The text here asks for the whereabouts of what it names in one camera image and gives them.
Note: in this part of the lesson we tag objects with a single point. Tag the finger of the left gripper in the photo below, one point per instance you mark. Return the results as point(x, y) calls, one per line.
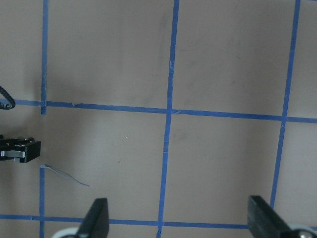
point(19, 149)

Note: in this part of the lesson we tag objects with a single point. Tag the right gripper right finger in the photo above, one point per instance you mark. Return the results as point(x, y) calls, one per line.
point(264, 222)

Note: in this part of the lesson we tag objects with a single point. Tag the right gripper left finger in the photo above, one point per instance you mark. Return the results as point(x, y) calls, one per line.
point(94, 225)

